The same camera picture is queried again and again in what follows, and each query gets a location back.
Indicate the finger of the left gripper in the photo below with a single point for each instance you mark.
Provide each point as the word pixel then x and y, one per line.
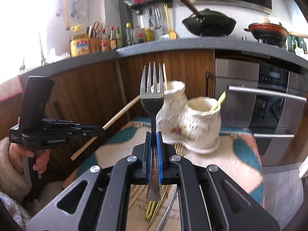
pixel 61 126

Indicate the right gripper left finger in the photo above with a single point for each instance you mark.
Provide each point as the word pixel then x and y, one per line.
pixel 98 199

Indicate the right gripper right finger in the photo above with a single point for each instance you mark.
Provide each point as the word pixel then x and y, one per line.
pixel 208 198

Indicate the wooden chopstick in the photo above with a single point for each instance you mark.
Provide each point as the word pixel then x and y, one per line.
pixel 165 77
pixel 106 126

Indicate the yellow plastic spoon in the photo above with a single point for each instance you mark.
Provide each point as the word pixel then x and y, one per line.
pixel 150 210

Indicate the silver metal spoon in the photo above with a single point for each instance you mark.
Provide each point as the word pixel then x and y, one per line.
pixel 169 220

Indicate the gold metal fork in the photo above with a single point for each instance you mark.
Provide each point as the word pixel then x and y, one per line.
pixel 158 206

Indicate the silver metal fork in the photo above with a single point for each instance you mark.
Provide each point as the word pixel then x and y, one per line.
pixel 152 100

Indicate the yellow green plastic fork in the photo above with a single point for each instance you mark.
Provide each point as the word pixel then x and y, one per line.
pixel 219 102

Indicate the wooden cabinet doors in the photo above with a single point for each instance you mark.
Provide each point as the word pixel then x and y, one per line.
pixel 91 89

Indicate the printed quilted cushion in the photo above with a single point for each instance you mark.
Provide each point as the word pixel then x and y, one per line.
pixel 237 156

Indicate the large yellow jar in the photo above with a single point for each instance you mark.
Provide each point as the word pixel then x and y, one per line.
pixel 79 45

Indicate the red cap sauce bottle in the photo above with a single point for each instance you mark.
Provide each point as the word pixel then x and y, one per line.
pixel 104 41

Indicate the white ceramic utensil holder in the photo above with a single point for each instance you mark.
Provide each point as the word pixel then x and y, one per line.
pixel 192 123

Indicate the yellow lid oil bottle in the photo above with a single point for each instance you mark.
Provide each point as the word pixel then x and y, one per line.
pixel 129 34

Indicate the stainless built-in oven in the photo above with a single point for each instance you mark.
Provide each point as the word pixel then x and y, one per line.
pixel 267 100

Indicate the yellow mustard bottle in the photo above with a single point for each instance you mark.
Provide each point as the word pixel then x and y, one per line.
pixel 148 34

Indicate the yellow hanging spatula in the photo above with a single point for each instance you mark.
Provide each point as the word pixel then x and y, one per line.
pixel 171 33

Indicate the grey speckled countertop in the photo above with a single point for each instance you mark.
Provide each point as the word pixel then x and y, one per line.
pixel 254 48

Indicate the red orange pan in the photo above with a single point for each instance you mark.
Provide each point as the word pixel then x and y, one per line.
pixel 271 33

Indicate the black wall shelf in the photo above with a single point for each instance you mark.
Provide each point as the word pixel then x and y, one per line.
pixel 147 3

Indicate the black wok with wooden handle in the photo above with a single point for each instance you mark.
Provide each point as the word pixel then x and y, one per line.
pixel 207 23

